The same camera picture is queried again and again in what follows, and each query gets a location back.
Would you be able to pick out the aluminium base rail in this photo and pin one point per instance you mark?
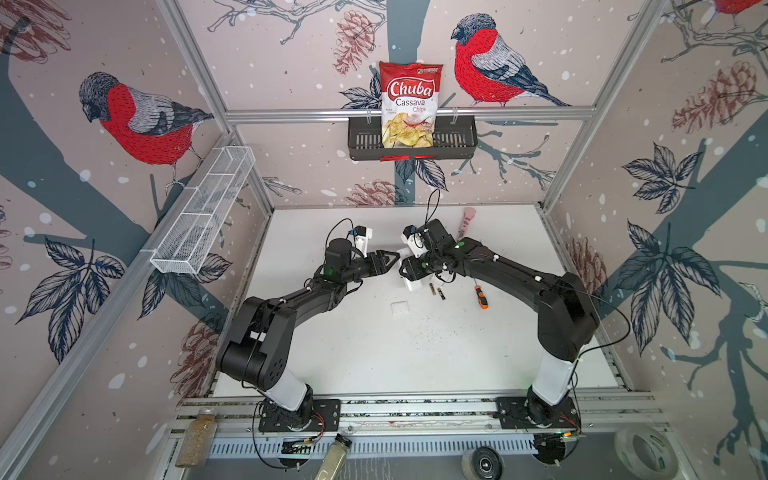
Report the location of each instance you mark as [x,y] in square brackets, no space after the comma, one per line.
[381,426]

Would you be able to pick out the orange black screwdriver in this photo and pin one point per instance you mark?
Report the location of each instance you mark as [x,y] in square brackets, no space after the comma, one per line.
[481,298]

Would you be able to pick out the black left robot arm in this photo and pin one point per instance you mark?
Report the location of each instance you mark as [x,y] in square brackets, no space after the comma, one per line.
[256,347]

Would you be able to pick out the white mesh wire tray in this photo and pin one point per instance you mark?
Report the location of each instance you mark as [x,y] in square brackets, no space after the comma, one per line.
[191,237]

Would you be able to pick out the beige grain filled bottle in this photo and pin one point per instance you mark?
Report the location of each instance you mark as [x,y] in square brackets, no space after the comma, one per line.
[334,459]

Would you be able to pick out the red cassava chips bag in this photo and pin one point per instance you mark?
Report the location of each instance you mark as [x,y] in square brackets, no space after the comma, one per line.
[409,104]

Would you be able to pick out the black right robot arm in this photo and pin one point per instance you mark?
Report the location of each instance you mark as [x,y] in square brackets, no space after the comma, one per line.
[566,316]

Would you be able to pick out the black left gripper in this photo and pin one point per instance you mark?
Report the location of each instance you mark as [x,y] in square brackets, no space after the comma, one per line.
[380,268]

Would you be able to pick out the brown grain filled bottle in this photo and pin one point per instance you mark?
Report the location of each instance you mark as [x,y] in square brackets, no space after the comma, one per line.
[197,440]

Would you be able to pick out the white remote control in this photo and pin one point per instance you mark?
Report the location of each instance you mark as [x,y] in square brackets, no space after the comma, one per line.
[405,254]

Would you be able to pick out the clear tape roll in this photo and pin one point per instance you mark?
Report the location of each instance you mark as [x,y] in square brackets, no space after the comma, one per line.
[646,452]

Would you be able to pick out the white battery cover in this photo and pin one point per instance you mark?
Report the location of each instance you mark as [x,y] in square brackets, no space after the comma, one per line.
[400,308]

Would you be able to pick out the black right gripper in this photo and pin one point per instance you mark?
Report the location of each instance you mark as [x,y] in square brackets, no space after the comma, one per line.
[409,269]

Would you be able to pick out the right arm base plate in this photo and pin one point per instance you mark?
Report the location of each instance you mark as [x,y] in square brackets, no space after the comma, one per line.
[518,413]

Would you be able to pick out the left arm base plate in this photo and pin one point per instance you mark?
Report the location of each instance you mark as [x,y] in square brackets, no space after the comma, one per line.
[313,416]

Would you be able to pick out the black wire basket shelf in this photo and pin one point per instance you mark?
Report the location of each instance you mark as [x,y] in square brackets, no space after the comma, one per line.
[448,138]

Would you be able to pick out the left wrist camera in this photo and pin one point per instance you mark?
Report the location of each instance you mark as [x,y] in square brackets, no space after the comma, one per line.
[361,237]

